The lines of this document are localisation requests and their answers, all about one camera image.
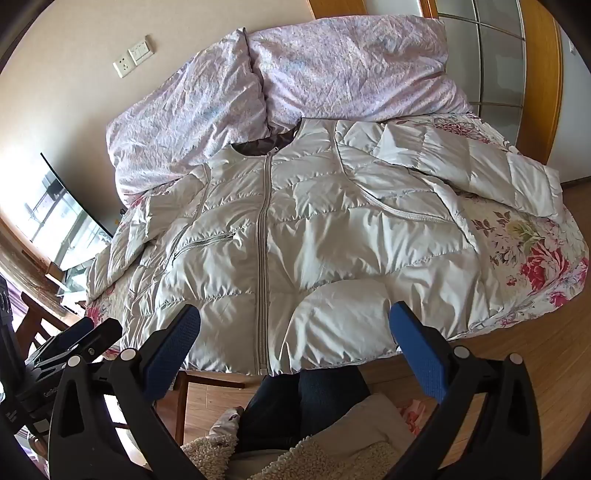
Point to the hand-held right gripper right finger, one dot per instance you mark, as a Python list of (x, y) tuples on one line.
[(418, 350)]

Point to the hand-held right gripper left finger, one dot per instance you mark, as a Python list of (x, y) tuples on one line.
[(173, 350)]

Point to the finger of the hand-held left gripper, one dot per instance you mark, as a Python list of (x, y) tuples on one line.
[(81, 326), (104, 333)]

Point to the white puffer jacket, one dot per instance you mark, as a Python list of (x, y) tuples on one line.
[(323, 230)]

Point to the wooden chair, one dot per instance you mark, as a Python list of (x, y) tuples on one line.
[(39, 323)]

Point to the wooden television cabinet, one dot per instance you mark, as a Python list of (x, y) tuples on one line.
[(23, 258)]

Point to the flat screen television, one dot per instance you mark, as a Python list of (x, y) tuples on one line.
[(60, 212)]

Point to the person's dark trousers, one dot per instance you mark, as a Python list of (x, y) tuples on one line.
[(300, 406)]

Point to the person legs dark trousers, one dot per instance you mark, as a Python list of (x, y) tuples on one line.
[(332, 452)]

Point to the floral bed sheet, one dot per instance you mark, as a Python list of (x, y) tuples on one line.
[(531, 258)]

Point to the pink floral quilt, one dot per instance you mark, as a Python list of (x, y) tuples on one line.
[(323, 69)]

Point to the wooden frosted glass door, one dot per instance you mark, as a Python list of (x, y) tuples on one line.
[(480, 55)]

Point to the white wall socket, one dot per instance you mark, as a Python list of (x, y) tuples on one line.
[(123, 68)]

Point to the white wall switch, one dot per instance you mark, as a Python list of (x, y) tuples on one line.
[(140, 50)]

